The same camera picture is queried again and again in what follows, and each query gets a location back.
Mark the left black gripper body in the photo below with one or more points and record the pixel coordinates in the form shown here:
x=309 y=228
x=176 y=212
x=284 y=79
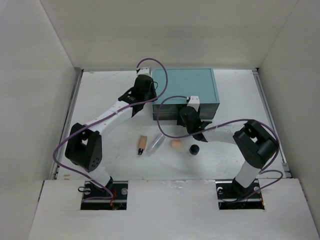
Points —
x=146 y=83

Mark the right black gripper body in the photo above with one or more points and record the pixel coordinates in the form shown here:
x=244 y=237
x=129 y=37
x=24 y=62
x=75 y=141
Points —
x=180 y=122

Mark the beige makeup sponge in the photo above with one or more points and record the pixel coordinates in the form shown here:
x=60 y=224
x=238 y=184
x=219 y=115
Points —
x=176 y=143

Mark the black round compact jar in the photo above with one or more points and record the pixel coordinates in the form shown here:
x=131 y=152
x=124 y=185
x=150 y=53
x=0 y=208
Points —
x=194 y=149

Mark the teal drawer box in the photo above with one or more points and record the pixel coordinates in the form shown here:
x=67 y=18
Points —
x=187 y=82

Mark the clear plastic bottle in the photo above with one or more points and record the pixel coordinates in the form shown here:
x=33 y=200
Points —
x=157 y=142

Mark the beige foundation tube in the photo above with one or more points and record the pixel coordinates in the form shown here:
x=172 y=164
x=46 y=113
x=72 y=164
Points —
x=142 y=144

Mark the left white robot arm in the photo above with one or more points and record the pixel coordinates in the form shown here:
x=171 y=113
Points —
x=85 y=150

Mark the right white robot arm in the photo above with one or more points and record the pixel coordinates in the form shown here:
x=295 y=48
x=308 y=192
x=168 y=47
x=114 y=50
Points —
x=257 y=143

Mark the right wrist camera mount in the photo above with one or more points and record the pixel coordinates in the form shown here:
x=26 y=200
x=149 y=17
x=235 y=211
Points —
x=194 y=102

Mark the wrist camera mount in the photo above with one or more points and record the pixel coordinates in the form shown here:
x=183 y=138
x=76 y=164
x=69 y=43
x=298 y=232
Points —
x=194 y=102
x=147 y=71

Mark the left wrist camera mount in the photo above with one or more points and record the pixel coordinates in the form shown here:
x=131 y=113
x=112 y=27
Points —
x=147 y=71

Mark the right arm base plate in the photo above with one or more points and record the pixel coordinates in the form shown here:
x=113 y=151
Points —
x=229 y=199

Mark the right aluminium rail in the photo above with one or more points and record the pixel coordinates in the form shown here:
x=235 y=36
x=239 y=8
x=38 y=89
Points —
x=258 y=82

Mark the aluminium rail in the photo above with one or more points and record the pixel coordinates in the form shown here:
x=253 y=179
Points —
x=67 y=121
x=258 y=82

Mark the left aluminium rail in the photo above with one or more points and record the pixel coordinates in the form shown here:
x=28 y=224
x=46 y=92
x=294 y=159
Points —
x=67 y=121

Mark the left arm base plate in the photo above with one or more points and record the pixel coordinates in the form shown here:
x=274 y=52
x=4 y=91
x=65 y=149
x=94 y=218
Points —
x=95 y=198

